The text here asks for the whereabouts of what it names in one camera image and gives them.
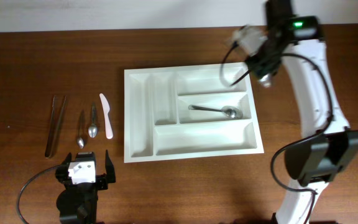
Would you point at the white plastic knife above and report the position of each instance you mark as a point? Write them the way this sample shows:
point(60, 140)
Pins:
point(106, 109)

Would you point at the small steel teaspoon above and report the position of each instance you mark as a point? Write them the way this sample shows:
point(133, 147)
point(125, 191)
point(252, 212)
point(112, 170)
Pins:
point(80, 130)

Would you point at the large steel spoon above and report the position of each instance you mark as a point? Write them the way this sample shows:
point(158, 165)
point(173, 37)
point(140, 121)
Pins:
point(265, 80)
point(230, 112)

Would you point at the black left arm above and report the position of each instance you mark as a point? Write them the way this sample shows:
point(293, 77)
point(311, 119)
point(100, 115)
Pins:
point(78, 202)

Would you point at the steel teaspoon wide handle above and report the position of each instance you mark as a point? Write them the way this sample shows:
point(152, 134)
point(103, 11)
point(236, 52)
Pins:
point(93, 128)

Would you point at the steel kitchen tongs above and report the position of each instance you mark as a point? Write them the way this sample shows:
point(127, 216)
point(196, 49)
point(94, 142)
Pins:
point(54, 126)

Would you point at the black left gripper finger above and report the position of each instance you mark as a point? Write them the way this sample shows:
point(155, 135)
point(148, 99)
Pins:
point(110, 170)
point(67, 160)

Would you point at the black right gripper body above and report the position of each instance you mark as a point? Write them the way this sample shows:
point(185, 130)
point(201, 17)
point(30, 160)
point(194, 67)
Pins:
point(260, 71)

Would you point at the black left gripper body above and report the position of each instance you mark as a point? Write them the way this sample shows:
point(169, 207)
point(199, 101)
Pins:
point(102, 181)

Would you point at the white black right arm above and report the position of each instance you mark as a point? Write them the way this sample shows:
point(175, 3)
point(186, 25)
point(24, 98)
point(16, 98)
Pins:
point(328, 143)

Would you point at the white plastic cutlery tray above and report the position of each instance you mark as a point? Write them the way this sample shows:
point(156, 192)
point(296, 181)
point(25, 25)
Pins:
point(159, 126)

